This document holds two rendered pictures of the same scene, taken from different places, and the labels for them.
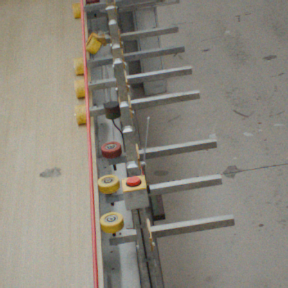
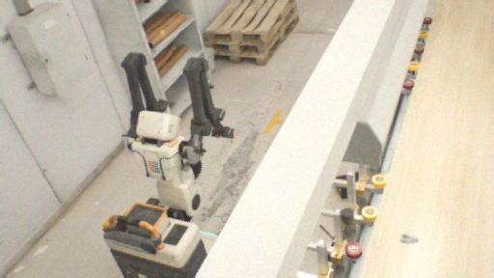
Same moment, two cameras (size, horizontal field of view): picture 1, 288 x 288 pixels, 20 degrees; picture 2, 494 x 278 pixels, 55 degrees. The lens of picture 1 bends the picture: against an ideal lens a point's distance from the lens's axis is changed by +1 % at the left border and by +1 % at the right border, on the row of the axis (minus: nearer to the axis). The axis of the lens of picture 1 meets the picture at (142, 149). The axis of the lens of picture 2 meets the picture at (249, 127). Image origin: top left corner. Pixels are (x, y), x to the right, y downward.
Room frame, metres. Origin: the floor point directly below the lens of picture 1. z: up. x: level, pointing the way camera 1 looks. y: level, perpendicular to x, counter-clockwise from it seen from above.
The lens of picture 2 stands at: (4.28, 0.54, 2.81)
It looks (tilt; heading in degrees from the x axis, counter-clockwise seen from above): 36 degrees down; 211
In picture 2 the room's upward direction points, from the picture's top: 12 degrees counter-clockwise
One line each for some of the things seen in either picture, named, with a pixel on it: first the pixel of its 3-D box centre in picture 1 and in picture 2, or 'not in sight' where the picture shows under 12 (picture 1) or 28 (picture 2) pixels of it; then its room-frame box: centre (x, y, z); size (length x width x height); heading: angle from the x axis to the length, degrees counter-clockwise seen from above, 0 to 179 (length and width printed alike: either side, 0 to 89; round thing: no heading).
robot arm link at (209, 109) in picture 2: not in sight; (205, 92); (2.37, -0.83, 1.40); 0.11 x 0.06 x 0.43; 90
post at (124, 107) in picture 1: (132, 156); (340, 243); (2.79, 0.04, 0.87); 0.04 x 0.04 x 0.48; 0
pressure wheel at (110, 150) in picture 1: (112, 157); (353, 255); (2.83, 0.12, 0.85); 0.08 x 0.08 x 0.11
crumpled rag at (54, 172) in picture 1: (50, 170); (408, 237); (2.71, 0.36, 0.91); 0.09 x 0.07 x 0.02; 83
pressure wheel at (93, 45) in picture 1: (92, 45); not in sight; (3.83, 0.16, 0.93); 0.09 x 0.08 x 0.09; 90
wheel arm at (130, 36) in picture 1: (141, 34); not in sight; (3.83, -0.09, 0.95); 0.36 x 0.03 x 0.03; 90
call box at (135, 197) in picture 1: (135, 193); not in sight; (2.03, 0.04, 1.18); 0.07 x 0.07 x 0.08; 0
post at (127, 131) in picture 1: (136, 184); (351, 204); (2.54, 0.04, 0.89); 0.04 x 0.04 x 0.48; 0
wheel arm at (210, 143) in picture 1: (162, 152); (315, 247); (2.83, -0.08, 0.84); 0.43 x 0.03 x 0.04; 90
